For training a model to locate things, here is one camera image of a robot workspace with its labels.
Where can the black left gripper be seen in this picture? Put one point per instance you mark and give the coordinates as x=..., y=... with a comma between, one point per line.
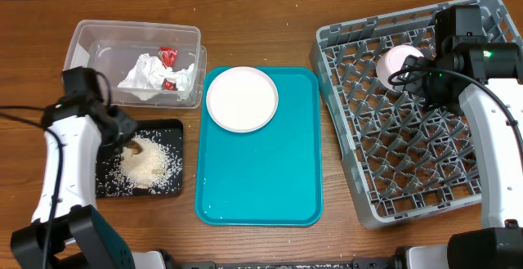
x=131, y=125

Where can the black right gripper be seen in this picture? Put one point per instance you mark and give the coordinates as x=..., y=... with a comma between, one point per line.
x=450, y=105

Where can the brown food scrap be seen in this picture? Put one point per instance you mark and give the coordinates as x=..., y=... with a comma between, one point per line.
x=132, y=148

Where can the white napkin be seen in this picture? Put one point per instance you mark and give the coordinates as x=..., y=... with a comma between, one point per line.
x=148, y=73
x=181, y=81

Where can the pink bowl with rice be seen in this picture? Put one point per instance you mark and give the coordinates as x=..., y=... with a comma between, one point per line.
x=392, y=61

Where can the pink round plate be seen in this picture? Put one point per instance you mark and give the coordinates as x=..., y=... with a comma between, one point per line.
x=242, y=99

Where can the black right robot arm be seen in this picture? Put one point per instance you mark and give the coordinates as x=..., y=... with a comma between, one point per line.
x=483, y=82

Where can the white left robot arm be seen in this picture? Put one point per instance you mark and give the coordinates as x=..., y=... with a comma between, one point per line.
x=66, y=230

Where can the grey dishwasher rack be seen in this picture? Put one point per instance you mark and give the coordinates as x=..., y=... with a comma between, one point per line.
x=400, y=162

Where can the black tray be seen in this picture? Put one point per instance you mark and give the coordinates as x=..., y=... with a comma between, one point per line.
x=171, y=130

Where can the pile of white rice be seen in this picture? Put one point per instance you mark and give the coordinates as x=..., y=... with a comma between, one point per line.
x=145, y=167

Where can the clear plastic bin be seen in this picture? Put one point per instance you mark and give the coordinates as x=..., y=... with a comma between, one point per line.
x=115, y=47

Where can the red snack wrapper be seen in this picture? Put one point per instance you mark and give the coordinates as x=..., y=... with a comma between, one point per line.
x=168, y=56

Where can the teal plastic tray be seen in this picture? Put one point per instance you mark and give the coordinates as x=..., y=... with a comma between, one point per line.
x=269, y=177

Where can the black table edge rail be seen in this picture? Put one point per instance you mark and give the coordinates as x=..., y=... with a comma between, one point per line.
x=286, y=265

